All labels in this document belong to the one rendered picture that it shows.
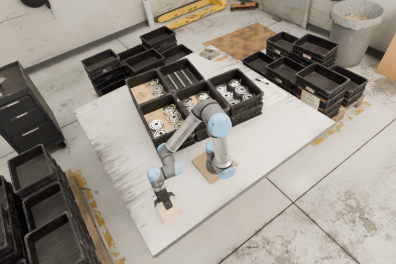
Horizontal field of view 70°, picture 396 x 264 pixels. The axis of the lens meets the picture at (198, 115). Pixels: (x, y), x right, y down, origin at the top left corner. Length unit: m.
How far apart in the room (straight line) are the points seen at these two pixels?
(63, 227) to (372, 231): 2.34
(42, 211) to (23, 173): 0.40
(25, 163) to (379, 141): 3.35
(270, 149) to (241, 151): 0.21
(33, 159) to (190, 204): 1.59
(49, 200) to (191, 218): 1.32
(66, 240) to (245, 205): 1.43
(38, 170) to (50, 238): 0.68
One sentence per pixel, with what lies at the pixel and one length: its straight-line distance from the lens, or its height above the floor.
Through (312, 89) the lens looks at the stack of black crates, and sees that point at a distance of 2.90.
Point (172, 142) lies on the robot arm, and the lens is 1.60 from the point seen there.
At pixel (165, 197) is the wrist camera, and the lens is 1.68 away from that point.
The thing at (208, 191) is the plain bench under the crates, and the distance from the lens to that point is 1.90.
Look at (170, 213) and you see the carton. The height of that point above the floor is 0.78.
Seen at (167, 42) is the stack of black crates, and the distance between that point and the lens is 3.79.
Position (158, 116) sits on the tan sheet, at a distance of 2.23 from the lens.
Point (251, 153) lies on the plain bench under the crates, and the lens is 2.06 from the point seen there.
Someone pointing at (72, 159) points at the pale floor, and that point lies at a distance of 3.42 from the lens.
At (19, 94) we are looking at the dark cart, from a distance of 3.08.
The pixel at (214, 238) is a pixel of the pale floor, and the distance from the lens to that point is 2.52.
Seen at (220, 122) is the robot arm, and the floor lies 1.35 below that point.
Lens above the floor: 2.34
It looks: 44 degrees down
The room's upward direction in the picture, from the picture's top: 9 degrees counter-clockwise
